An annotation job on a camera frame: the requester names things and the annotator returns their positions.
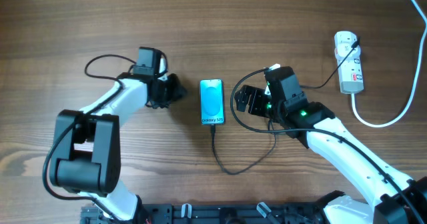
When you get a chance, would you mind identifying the Galaxy S25 smartphone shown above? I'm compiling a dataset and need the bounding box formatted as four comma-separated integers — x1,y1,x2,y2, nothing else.
199,79,226,125

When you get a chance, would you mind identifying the white USB charger plug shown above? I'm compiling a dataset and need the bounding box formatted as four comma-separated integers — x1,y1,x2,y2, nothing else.
335,43,361,60

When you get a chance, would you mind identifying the black aluminium base frame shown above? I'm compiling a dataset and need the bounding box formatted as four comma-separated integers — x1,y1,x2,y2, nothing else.
79,200,334,224

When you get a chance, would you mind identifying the black USB charging cable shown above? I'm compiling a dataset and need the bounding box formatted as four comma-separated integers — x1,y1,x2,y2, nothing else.
209,37,361,176

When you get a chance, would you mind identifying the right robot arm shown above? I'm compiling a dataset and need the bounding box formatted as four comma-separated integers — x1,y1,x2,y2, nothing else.
230,66,426,223

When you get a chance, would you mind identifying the white power strip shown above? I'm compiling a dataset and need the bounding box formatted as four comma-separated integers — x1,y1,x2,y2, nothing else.
334,31,364,94

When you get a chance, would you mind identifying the white power strip cord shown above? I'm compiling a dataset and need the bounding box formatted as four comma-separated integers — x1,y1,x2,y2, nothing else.
350,0,427,129

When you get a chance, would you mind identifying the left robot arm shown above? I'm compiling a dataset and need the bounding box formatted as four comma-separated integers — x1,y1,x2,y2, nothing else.
42,47,186,223

